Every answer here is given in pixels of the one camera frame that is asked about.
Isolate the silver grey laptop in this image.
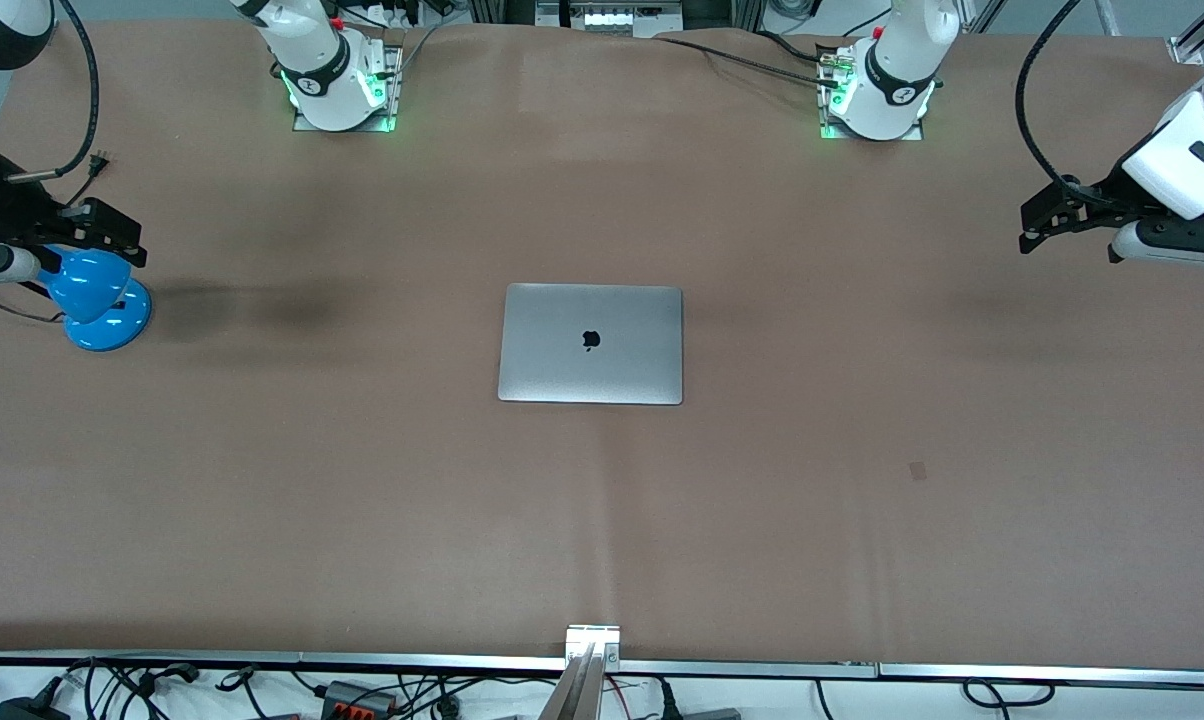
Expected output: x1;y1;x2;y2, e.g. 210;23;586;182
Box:
498;283;684;406

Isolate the blue desk lamp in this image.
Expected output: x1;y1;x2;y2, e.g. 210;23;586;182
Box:
37;245;153;352

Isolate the brown table cover mat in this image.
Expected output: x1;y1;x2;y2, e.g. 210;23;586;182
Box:
0;20;1204;671

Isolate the white power strip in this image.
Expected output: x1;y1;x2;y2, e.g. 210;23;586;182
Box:
535;0;685;39

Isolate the black orange power adapter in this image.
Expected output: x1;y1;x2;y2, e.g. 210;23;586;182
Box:
320;680;400;717

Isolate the aluminium centre profile bar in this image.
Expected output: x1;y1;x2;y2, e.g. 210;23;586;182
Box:
537;625;623;720

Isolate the black lamp power cable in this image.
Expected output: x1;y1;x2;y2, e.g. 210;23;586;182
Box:
0;150;113;324

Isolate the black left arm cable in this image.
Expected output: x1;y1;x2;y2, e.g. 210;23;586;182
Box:
1015;0;1083;191

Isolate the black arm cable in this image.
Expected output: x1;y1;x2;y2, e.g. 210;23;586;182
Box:
1015;0;1083;191
2;0;100;186

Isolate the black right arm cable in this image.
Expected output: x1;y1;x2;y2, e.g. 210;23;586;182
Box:
2;0;100;186

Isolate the black base cable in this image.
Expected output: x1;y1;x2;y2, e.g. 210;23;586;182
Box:
655;33;843;91

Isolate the aluminium table edge rail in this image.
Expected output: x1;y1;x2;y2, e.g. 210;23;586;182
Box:
0;650;1204;691

